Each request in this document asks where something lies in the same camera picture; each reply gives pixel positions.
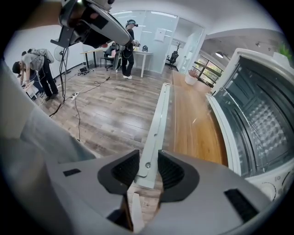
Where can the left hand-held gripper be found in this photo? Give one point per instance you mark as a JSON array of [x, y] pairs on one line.
[[73, 27]]

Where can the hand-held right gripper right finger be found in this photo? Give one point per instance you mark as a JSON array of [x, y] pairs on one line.
[[202, 197]]

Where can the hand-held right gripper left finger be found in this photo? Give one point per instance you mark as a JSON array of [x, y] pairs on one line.
[[92, 188]]

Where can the white glass oven door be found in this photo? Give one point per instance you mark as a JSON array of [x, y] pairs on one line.
[[151, 142]]

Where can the white oven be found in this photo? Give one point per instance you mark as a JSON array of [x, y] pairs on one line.
[[234, 62]]

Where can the person's left forearm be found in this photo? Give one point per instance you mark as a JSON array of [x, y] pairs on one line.
[[43, 11]]

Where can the person's left hand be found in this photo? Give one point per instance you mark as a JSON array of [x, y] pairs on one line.
[[93, 16]]

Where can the black round device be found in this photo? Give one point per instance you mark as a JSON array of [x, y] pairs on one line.
[[145, 48]]

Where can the black office chair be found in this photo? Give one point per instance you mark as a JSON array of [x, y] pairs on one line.
[[173, 57], [108, 60]]

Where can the white desk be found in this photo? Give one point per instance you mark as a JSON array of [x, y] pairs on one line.
[[143, 53]]

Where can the black floor device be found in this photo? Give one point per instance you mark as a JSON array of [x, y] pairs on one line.
[[83, 70]]

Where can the black coat rack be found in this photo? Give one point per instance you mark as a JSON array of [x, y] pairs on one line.
[[178, 44]]

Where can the wooden table with white legs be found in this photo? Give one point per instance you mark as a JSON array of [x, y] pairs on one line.
[[179, 79]]

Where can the grey shorts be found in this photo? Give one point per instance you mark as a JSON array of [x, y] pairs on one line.
[[34, 137]]

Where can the white power strip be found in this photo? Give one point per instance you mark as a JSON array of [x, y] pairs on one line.
[[74, 96]]

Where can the black railing with wooden handrail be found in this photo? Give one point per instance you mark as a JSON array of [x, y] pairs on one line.
[[207, 66]]

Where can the round ceiling lamp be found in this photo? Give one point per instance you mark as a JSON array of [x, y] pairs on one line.
[[218, 54]]

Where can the small light wooden table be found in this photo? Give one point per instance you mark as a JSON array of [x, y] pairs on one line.
[[29, 90]]

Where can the green spiky potted plant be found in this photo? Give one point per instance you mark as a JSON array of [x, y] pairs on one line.
[[283, 50]]

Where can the white pedestal fan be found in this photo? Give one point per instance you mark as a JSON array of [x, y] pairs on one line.
[[58, 54]]

